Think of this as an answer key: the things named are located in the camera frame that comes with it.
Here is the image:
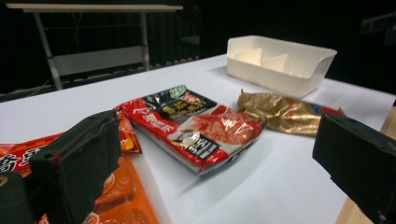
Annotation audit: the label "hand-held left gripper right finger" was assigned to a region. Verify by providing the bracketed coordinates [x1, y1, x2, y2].
[312, 112, 396, 224]

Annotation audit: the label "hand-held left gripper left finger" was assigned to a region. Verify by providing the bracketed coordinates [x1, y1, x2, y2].
[28, 109, 122, 224]

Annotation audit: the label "red-orange snack packet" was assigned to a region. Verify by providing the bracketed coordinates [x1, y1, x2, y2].
[0, 110, 143, 175]

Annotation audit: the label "orange snack packet clear windows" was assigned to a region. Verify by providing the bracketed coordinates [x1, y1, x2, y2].
[36, 153, 162, 224]

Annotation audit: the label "gold foil snack packet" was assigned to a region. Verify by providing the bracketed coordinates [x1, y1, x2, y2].
[236, 89, 345, 138]

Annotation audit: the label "white plastic bin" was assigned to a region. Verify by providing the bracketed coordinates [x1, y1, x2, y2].
[225, 35, 338, 99]

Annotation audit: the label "red and black snack packet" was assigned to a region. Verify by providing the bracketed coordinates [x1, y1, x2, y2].
[115, 84, 266, 175]

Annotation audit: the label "white sheet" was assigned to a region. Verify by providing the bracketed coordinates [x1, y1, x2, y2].
[0, 54, 396, 224]

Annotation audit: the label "metal frame rail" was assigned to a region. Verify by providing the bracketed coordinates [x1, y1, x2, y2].
[0, 55, 200, 104]

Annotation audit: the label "white table frame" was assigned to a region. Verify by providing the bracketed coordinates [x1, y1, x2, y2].
[5, 3, 185, 91]

